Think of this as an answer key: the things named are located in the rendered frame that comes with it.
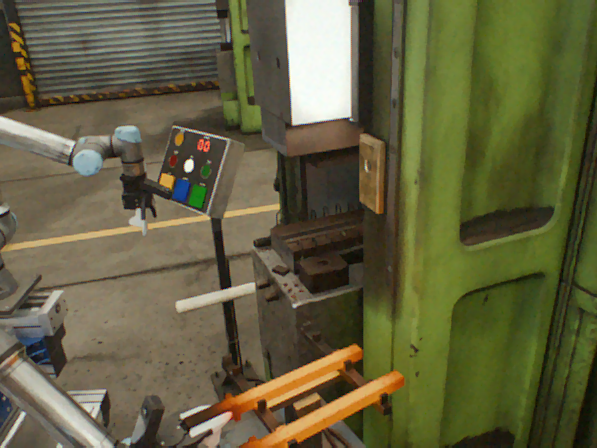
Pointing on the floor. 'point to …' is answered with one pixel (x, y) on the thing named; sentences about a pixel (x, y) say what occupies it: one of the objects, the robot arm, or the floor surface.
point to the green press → (237, 70)
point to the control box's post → (224, 284)
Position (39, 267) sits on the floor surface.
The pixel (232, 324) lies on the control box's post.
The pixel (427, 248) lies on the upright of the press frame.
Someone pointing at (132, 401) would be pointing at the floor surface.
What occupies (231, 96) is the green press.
